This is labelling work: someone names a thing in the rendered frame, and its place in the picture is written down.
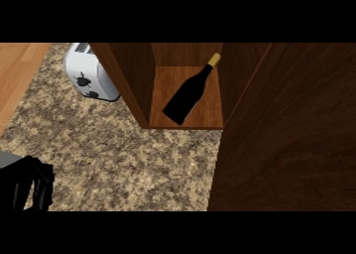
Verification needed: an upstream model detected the brown wooden cabinet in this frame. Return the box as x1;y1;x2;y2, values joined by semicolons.
89;43;274;130

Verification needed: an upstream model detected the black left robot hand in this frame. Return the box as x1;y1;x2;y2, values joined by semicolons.
0;155;57;212

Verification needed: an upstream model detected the brown wooden cabinet door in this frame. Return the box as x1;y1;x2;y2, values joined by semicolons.
208;43;356;212

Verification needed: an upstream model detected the white toaster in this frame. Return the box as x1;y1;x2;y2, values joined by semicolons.
64;43;122;102

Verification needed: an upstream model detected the black wine bottle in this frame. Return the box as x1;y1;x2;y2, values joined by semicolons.
162;53;224;126

